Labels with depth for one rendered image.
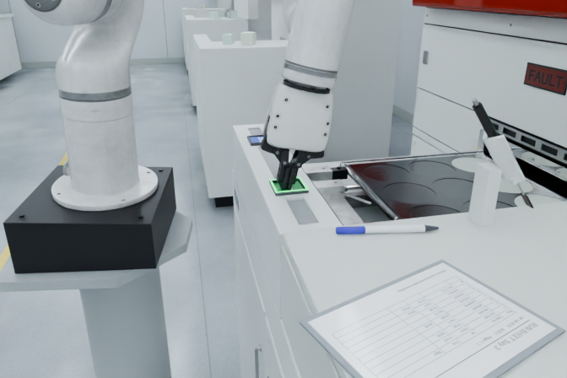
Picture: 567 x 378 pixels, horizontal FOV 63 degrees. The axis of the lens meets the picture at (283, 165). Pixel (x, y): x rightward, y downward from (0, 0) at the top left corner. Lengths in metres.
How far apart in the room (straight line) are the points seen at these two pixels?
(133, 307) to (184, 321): 1.06
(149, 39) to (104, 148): 7.88
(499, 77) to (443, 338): 0.85
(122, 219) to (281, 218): 0.29
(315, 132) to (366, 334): 0.36
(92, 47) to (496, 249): 0.68
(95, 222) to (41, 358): 1.27
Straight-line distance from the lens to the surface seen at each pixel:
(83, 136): 0.86
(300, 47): 0.70
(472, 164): 1.14
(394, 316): 0.50
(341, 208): 0.90
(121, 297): 0.98
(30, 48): 9.03
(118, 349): 1.06
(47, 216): 0.88
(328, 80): 0.71
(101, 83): 0.83
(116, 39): 0.87
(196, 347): 1.92
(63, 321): 2.20
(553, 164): 1.10
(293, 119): 0.72
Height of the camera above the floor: 1.28
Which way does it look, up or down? 21 degrees down
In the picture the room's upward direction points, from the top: straight up
